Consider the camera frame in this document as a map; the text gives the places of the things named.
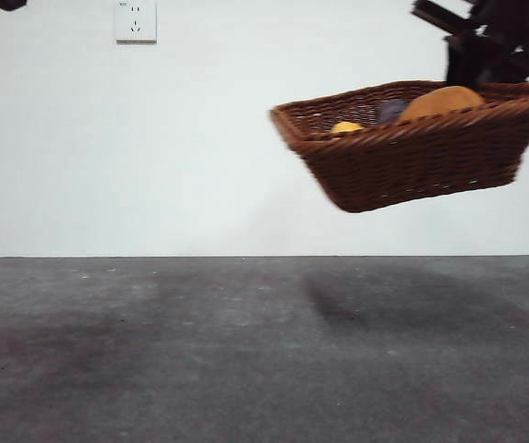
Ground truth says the brown potato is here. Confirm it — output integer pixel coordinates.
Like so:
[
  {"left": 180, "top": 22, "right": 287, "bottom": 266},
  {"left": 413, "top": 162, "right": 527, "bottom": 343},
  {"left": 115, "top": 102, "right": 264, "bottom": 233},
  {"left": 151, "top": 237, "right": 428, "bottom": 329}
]
[{"left": 397, "top": 85, "right": 486, "bottom": 124}]

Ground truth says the purple eggplant with green stem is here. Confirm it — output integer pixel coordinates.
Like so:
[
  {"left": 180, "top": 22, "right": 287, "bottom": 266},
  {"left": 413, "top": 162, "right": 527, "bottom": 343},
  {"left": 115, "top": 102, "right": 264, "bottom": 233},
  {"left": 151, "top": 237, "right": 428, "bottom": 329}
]
[{"left": 377, "top": 98, "right": 409, "bottom": 125}]

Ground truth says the brown wicker basket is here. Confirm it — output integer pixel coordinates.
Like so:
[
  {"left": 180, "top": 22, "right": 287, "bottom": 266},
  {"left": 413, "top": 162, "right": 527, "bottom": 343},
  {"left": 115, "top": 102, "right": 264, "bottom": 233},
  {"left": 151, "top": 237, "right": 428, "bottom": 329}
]
[{"left": 271, "top": 80, "right": 529, "bottom": 214}]

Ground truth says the yellow corn cob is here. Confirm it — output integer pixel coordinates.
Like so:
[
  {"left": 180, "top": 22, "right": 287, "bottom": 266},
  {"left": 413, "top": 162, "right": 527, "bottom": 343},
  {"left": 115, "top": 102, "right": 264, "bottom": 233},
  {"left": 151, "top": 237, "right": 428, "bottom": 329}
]
[{"left": 331, "top": 120, "right": 366, "bottom": 135}]

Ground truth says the white wall socket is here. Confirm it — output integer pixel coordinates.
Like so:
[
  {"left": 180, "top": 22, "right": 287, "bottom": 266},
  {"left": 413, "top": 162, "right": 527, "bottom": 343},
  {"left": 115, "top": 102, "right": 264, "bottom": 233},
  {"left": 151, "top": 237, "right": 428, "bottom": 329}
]
[{"left": 115, "top": 0, "right": 158, "bottom": 46}]

